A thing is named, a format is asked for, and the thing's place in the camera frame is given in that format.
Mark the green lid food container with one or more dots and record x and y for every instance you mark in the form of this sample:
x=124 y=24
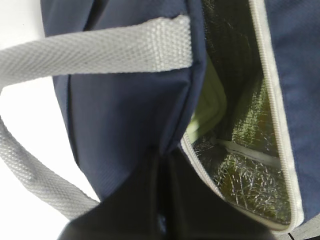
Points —
x=211 y=105

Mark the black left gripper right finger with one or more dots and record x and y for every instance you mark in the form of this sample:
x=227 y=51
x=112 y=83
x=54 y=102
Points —
x=199 y=214

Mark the navy blue lunch bag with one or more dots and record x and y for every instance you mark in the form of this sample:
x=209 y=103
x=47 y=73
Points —
x=128 y=74

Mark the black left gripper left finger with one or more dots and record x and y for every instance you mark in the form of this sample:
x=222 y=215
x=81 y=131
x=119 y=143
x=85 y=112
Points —
x=130 y=213

